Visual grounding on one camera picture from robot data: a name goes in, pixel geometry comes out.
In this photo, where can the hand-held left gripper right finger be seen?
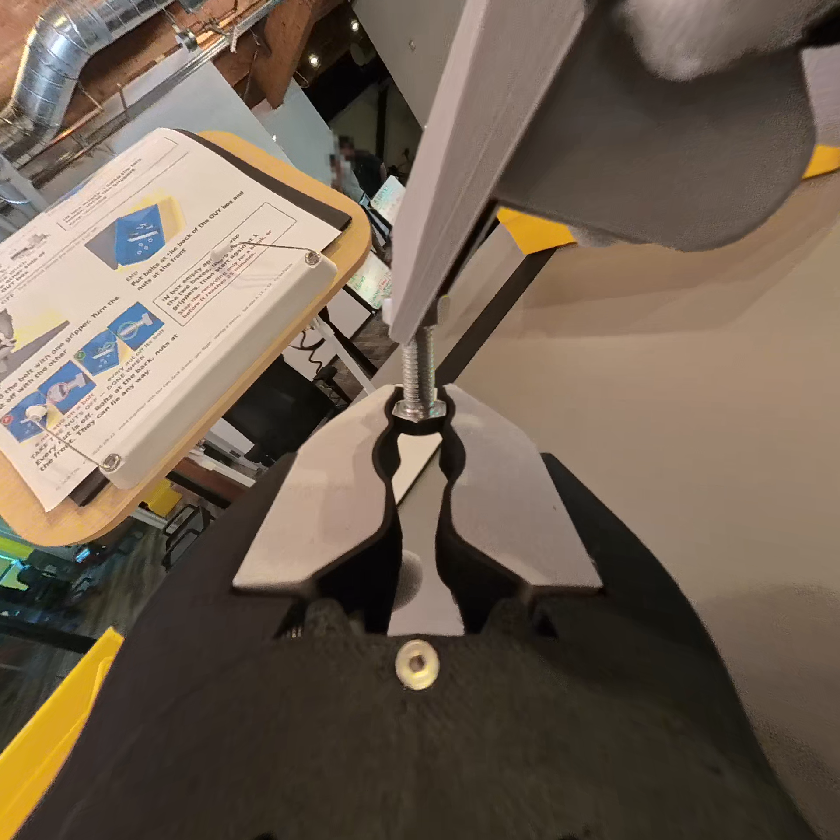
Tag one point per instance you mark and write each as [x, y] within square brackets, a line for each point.
[518, 518]

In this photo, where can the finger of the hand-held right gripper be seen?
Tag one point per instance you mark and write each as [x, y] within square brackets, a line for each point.
[459, 164]

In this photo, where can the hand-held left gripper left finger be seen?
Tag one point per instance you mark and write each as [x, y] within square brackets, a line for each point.
[315, 518]

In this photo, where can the yellow plastic bin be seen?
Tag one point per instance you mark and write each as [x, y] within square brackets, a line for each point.
[39, 754]
[531, 233]

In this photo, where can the silver hex nut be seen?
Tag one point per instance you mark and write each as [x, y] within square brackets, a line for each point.
[441, 413]

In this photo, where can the silver hex bolt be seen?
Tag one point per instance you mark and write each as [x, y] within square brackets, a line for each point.
[418, 374]

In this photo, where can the person's right hand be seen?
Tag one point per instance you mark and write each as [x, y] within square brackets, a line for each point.
[722, 33]

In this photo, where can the small whiteboard easel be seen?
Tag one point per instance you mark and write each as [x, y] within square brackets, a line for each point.
[371, 282]

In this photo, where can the white stand strut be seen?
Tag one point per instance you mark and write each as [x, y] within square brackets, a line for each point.
[341, 354]

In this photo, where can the black backing sheet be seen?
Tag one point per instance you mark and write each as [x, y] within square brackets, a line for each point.
[295, 192]

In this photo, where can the white stand ledge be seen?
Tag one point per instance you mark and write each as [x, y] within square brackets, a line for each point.
[229, 358]

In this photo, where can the wooden document stand board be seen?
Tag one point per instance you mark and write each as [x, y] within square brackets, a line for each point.
[79, 525]

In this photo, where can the printed instruction sheet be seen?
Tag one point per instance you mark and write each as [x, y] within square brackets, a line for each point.
[98, 275]

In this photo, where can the silver ventilation duct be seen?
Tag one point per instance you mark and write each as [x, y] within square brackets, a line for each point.
[52, 59]

